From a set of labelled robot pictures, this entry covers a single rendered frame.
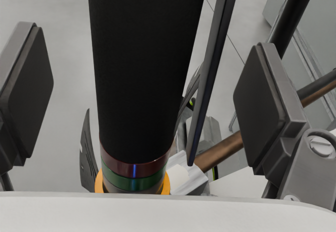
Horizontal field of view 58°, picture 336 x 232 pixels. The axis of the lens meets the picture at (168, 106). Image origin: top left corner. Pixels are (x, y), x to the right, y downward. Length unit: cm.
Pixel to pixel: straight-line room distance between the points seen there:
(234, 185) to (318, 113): 67
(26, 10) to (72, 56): 84
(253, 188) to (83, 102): 182
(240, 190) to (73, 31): 254
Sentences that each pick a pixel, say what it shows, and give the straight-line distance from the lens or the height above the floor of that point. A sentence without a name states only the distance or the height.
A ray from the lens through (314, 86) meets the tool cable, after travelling 31.
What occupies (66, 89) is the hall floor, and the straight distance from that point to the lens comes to 245.
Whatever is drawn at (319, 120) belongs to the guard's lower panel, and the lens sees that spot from 130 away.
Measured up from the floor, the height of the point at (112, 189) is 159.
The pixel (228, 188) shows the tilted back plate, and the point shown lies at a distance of 73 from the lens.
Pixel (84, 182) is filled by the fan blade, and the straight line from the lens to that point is 86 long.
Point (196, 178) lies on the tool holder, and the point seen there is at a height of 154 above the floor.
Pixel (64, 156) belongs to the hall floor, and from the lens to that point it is 207.
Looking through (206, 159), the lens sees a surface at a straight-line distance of 23.
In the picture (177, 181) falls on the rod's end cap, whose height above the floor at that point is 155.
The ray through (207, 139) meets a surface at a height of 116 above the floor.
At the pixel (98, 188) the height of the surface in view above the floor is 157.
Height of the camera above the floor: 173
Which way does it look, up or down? 48 degrees down
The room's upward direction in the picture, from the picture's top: 10 degrees clockwise
